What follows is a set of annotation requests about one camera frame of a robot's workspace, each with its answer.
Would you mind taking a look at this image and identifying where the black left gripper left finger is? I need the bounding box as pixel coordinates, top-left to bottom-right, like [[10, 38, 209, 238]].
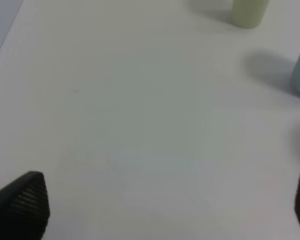
[[0, 171, 51, 240]]

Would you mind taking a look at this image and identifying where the pale yellow-green plastic cup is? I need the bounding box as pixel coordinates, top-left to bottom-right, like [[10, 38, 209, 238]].
[[232, 0, 270, 29]]

